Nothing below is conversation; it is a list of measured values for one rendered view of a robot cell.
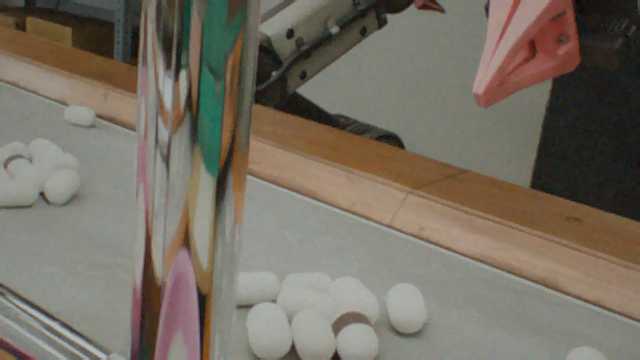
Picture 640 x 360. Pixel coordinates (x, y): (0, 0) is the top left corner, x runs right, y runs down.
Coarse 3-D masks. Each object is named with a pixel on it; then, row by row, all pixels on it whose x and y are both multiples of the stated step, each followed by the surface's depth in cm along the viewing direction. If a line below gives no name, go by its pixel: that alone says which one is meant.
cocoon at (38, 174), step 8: (24, 168) 60; (32, 168) 60; (40, 168) 60; (48, 168) 61; (16, 176) 60; (24, 176) 59; (32, 176) 59; (40, 176) 60; (48, 176) 61; (40, 184) 60; (40, 192) 61
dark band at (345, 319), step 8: (344, 312) 44; (352, 312) 44; (360, 312) 44; (336, 320) 44; (344, 320) 43; (352, 320) 43; (360, 320) 43; (368, 320) 44; (336, 328) 43; (336, 336) 43
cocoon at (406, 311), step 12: (396, 288) 48; (408, 288) 47; (396, 300) 46; (408, 300) 46; (420, 300) 46; (396, 312) 46; (408, 312) 46; (420, 312) 46; (396, 324) 46; (408, 324) 46; (420, 324) 46
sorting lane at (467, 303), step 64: (0, 128) 75; (64, 128) 77; (128, 192) 63; (256, 192) 66; (0, 256) 51; (64, 256) 51; (128, 256) 52; (256, 256) 54; (320, 256) 56; (384, 256) 57; (448, 256) 58; (128, 320) 45; (384, 320) 48; (448, 320) 49; (512, 320) 50; (576, 320) 50
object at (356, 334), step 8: (344, 328) 43; (352, 328) 42; (360, 328) 42; (368, 328) 42; (344, 336) 42; (352, 336) 42; (360, 336) 42; (368, 336) 42; (376, 336) 43; (336, 344) 43; (344, 344) 42; (352, 344) 42; (360, 344) 42; (368, 344) 42; (376, 344) 42; (344, 352) 42; (352, 352) 42; (360, 352) 42; (368, 352) 42; (376, 352) 42
